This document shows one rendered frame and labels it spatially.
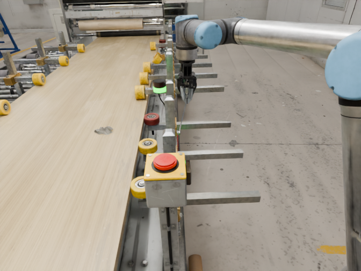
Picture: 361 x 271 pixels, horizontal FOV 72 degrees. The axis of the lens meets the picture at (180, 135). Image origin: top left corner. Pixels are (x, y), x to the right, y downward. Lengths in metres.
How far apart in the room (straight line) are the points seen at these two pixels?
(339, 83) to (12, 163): 1.10
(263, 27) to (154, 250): 0.87
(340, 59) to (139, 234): 0.90
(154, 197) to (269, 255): 1.47
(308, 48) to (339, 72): 0.25
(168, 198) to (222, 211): 1.57
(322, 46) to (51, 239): 0.88
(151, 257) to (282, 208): 1.32
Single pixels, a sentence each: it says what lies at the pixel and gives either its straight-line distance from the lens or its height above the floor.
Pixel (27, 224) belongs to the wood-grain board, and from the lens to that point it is 0.88.
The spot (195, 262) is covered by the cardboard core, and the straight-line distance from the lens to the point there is 1.65.
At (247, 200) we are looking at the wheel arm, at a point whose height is 0.82.
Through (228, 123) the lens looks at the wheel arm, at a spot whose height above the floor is 0.85.
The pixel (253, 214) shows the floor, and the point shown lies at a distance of 2.02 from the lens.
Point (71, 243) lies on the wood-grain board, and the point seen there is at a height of 0.90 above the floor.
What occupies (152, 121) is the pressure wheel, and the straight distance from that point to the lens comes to 1.26.
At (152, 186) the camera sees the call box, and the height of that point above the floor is 1.20.
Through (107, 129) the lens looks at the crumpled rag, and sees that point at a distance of 1.19.
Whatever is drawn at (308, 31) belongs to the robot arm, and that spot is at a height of 1.37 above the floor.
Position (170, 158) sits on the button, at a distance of 0.43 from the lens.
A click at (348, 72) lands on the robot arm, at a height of 1.34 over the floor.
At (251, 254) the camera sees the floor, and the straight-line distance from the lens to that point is 1.82.
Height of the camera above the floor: 1.49
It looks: 32 degrees down
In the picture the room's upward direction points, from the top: 1 degrees counter-clockwise
